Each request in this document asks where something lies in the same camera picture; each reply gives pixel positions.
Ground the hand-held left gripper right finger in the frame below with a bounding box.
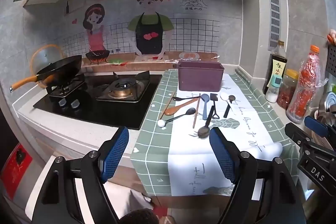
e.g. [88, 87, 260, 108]
[209, 127, 307, 224]

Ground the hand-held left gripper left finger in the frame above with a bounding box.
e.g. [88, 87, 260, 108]
[31, 126, 130, 224]

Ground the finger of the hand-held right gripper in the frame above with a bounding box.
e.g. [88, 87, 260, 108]
[285, 123, 336, 161]
[304, 116, 336, 142]

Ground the long black spoon brown bowl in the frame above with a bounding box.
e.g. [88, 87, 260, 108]
[197, 106, 215, 140]

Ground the light blue spoon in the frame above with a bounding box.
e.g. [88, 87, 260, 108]
[202, 93, 210, 120]

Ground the metal spoon ball handle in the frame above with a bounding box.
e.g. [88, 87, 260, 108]
[157, 107, 197, 128]

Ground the white spoon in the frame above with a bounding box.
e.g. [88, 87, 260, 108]
[220, 92, 237, 115]

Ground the wooden spoon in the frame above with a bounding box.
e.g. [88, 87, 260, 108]
[163, 101, 195, 117]

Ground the purple plastic box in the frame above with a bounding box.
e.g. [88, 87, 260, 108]
[177, 61, 225, 92]

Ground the stainless steel pot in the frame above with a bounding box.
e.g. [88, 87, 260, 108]
[314, 91, 336, 125]

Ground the plastic bottle orange cap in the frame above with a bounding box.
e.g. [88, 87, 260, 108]
[286, 45, 323, 125]

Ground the green checked tablecloth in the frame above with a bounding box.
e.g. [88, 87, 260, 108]
[130, 67, 300, 197]

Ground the chili jar yellow lid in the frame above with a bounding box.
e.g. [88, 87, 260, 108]
[277, 69, 300, 110]

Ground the black gas stove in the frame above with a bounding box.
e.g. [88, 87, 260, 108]
[33, 70, 163, 130]

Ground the salt shaker teal cap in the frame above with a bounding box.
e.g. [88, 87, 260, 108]
[265, 74, 282, 104]

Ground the short black spoon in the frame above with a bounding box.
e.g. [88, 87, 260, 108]
[223, 95, 236, 119]

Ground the dark brown chopstick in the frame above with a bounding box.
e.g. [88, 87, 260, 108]
[192, 93, 201, 129]

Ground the black shovel-shaped spoon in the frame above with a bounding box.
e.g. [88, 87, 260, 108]
[209, 93, 220, 120]

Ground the black perforated rack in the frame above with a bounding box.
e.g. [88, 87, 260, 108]
[327, 43, 336, 75]

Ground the dark soy sauce bottle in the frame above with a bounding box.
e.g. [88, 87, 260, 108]
[262, 40, 288, 95]

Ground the red box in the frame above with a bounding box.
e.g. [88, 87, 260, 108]
[4, 143, 33, 201]

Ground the glass lid orange rim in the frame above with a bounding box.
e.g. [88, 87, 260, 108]
[29, 44, 65, 89]

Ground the dark spoon brown handle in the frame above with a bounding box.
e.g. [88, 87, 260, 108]
[172, 95, 202, 102]

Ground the black wok orange handle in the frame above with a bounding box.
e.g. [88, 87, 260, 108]
[10, 55, 83, 93]

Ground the wall vent grille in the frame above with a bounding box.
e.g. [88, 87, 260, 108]
[268, 0, 281, 51]

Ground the cartoon wall poster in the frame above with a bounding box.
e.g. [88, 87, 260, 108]
[39, 0, 242, 65]

